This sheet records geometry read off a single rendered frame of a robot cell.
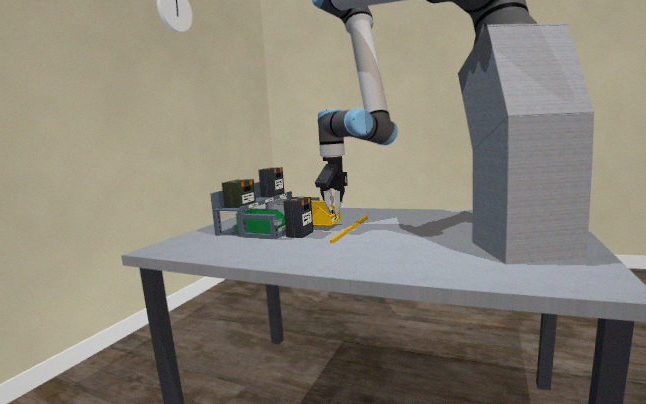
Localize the yellow bin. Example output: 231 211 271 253
311 201 339 226

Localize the orange bar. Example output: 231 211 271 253
330 215 368 243

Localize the grey open bin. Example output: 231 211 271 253
268 199 288 214

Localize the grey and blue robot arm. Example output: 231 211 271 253
312 0 538 188

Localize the green open bin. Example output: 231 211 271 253
244 208 286 233

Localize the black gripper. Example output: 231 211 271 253
320 156 348 217

